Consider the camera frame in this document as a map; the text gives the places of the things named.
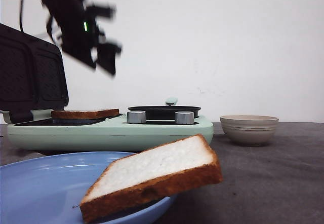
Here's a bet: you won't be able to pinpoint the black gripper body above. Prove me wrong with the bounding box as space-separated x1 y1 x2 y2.
42 0 122 57

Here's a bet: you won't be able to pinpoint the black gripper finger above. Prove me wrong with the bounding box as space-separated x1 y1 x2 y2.
96 44 118 76
62 45 96 69

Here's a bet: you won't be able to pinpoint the toast slice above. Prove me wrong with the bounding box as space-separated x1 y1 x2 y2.
79 134 223 223
51 108 119 119

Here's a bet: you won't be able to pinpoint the beige ribbed bowl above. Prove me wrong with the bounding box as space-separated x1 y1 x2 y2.
220 115 279 145

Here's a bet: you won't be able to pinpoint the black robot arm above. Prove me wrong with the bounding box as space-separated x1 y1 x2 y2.
42 0 122 75

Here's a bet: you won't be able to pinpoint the mint green breakfast maker base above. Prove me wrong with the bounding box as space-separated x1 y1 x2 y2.
5 114 214 152

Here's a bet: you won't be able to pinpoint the silver left knob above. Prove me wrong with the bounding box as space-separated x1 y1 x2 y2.
127 110 146 124

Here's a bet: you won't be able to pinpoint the silver knob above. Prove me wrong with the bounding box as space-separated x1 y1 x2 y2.
127 110 146 124
175 111 194 125

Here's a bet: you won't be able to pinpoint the silver right knob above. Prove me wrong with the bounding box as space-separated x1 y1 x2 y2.
175 111 194 125

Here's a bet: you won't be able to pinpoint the blue plate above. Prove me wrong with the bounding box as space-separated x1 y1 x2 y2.
0 152 178 224

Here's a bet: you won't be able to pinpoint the black frying pan green handle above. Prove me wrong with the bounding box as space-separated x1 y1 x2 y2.
128 98 201 120

